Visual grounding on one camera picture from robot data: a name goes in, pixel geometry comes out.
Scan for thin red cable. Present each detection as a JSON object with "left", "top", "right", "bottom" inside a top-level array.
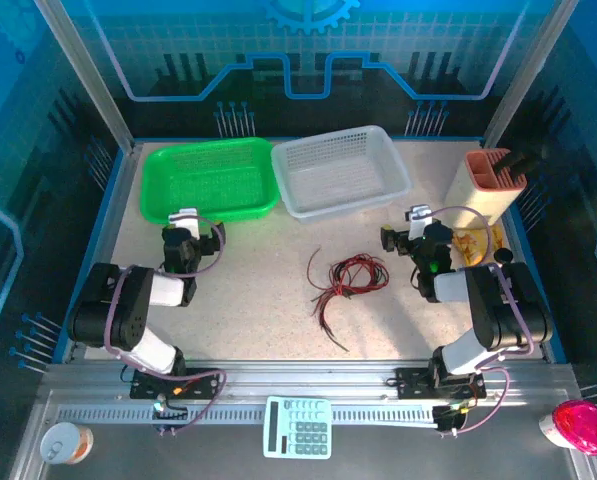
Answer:
[
  {"left": 311, "top": 253, "right": 390, "bottom": 304},
  {"left": 306, "top": 246, "right": 350, "bottom": 296},
  {"left": 329, "top": 253, "right": 391, "bottom": 296},
  {"left": 310, "top": 259, "right": 385, "bottom": 317}
]

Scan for white plastic mesh basket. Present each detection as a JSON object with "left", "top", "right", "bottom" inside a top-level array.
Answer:
[{"left": 270, "top": 124, "right": 413, "bottom": 221}]

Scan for green plastic mesh basket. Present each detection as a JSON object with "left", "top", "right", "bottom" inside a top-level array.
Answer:
[{"left": 140, "top": 136, "right": 282, "bottom": 225}]

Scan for beige utensil holder orange rim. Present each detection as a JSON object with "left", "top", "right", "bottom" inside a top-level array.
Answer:
[{"left": 443, "top": 148, "right": 529, "bottom": 229}]

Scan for light blue calculator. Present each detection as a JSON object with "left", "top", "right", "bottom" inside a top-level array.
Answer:
[{"left": 262, "top": 395, "right": 333, "bottom": 460}]

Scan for tin can with pull-tab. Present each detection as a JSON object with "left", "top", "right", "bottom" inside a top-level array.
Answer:
[{"left": 39, "top": 422, "right": 95, "bottom": 466}]

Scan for white cup pink lid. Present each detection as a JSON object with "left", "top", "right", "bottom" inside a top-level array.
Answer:
[{"left": 537, "top": 398, "right": 597, "bottom": 457}]

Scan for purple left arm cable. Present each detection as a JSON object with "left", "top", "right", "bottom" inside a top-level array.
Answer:
[{"left": 102, "top": 214, "right": 228, "bottom": 437}]

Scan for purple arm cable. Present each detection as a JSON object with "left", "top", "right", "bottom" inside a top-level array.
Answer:
[
  {"left": 427, "top": 205, "right": 535, "bottom": 436},
  {"left": 102, "top": 214, "right": 228, "bottom": 437}
]

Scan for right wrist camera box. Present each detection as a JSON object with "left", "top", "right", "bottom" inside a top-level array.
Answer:
[{"left": 404, "top": 204, "right": 433, "bottom": 240}]

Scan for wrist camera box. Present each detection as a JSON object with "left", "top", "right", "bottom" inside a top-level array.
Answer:
[
  {"left": 404, "top": 204, "right": 433, "bottom": 240},
  {"left": 168, "top": 206, "right": 200, "bottom": 242}
]

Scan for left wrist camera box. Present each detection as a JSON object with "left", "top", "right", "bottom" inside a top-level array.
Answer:
[{"left": 168, "top": 206, "right": 200, "bottom": 242}]

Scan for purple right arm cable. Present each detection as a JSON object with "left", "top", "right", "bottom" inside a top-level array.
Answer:
[{"left": 427, "top": 205, "right": 535, "bottom": 436}]

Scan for aluminium table side rail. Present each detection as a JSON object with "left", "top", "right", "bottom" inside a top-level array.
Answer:
[{"left": 60, "top": 142, "right": 145, "bottom": 362}]

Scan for black utensil handles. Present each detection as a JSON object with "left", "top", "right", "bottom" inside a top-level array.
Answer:
[{"left": 492, "top": 144, "right": 547, "bottom": 179}]

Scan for blue table border frame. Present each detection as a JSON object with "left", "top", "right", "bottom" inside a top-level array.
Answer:
[{"left": 52, "top": 135, "right": 569, "bottom": 365}]

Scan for grey slotted cable duct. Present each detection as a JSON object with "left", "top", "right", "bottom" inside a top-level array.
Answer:
[{"left": 56, "top": 405, "right": 439, "bottom": 427}]

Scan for aluminium frame post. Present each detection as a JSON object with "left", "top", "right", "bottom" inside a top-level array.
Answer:
[
  {"left": 481, "top": 0, "right": 579, "bottom": 151},
  {"left": 31, "top": 0, "right": 145, "bottom": 154}
]

